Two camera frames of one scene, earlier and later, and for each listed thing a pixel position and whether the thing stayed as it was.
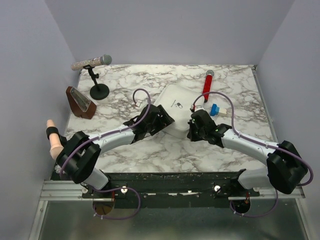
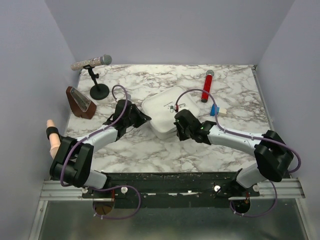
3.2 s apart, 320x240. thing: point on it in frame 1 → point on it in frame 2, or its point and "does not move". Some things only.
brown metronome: (80, 105) does not move
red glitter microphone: (209, 74) does not move
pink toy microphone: (54, 136) does not move
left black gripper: (164, 120) → (142, 118)
